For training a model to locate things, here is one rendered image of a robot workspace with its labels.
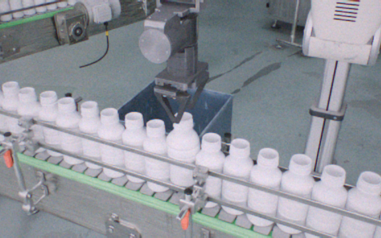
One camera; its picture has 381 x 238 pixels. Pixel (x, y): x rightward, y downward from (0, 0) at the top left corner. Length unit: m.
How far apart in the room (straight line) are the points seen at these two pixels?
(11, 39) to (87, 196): 1.25
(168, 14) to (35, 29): 1.57
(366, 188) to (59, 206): 0.75
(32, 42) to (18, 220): 0.95
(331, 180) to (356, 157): 2.13
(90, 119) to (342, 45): 0.74
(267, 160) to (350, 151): 2.18
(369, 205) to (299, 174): 0.12
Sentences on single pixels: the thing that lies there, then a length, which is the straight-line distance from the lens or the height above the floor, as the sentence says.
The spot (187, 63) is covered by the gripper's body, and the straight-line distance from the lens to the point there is 0.72.
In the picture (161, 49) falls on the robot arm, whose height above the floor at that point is 1.38.
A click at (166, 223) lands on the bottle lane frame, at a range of 0.94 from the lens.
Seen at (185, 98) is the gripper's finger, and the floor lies 1.27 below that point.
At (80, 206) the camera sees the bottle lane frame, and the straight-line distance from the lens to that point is 1.08.
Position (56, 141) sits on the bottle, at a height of 1.05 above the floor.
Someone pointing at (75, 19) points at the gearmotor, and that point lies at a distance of 2.16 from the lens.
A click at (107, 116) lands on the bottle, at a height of 1.16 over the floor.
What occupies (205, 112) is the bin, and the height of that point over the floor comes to 0.86.
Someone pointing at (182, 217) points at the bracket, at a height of 1.08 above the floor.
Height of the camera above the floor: 1.62
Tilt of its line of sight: 32 degrees down
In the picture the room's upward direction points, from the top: straight up
